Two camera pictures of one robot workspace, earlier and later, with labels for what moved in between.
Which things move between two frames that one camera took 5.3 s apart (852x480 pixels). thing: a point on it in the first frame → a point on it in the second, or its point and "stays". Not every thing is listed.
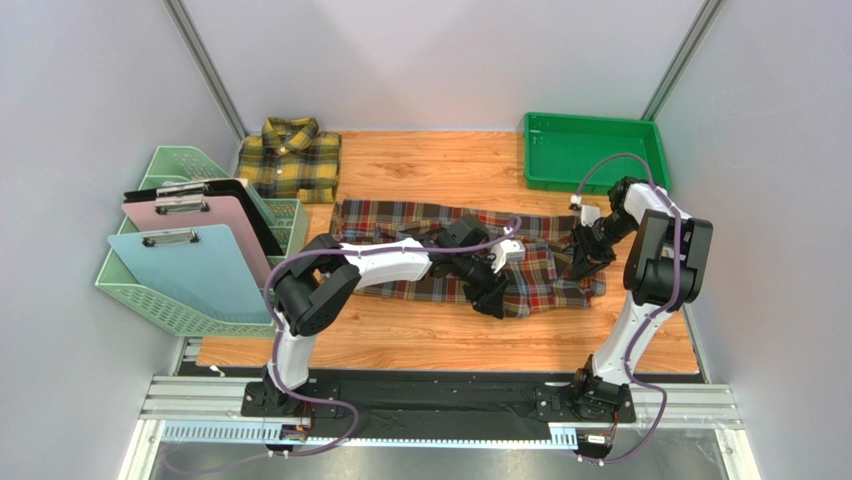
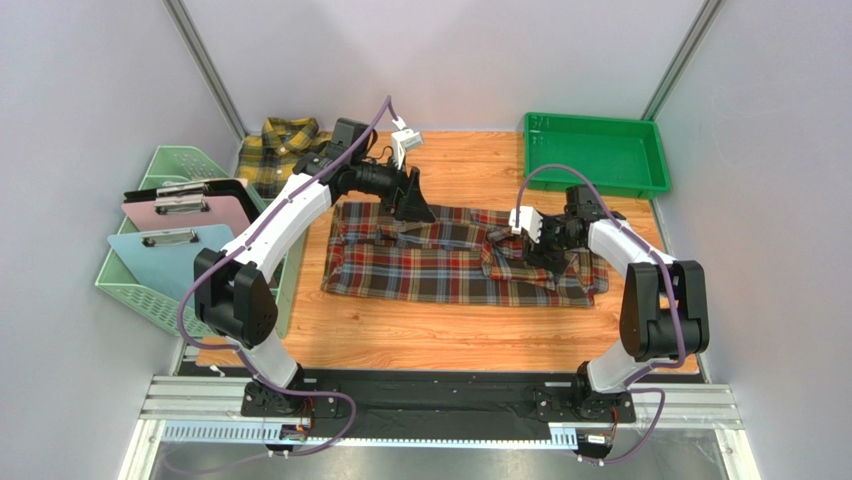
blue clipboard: (202, 265) stays
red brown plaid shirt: (545, 279) stays
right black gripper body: (589, 246) → (542, 242)
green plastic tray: (561, 149) stays
